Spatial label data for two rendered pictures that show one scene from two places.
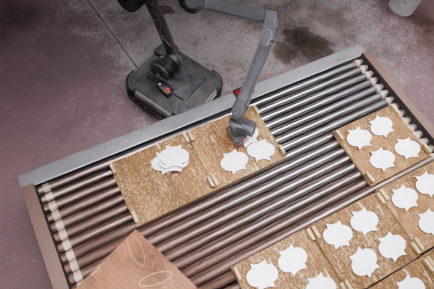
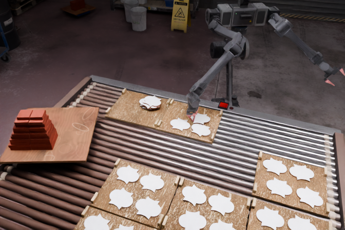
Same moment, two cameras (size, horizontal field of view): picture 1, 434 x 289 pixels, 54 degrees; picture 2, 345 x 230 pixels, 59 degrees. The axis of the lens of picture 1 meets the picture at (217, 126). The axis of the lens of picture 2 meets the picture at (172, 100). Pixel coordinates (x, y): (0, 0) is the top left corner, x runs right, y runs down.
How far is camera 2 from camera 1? 1.51 m
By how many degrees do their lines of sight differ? 41
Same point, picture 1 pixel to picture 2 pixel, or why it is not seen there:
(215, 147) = (178, 114)
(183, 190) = (140, 117)
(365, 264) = (191, 223)
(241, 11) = (228, 33)
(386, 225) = (235, 219)
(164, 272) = (86, 127)
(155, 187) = (131, 109)
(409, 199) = (273, 221)
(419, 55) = not seen: outside the picture
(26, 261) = not seen: hidden behind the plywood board
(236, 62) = not seen: hidden behind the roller
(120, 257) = (79, 111)
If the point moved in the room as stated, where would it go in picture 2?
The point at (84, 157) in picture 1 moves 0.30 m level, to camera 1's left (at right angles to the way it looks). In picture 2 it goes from (120, 83) to (107, 68)
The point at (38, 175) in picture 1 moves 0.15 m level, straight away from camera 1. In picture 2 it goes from (97, 78) to (102, 70)
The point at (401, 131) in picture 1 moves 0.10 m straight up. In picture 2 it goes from (317, 186) to (322, 175)
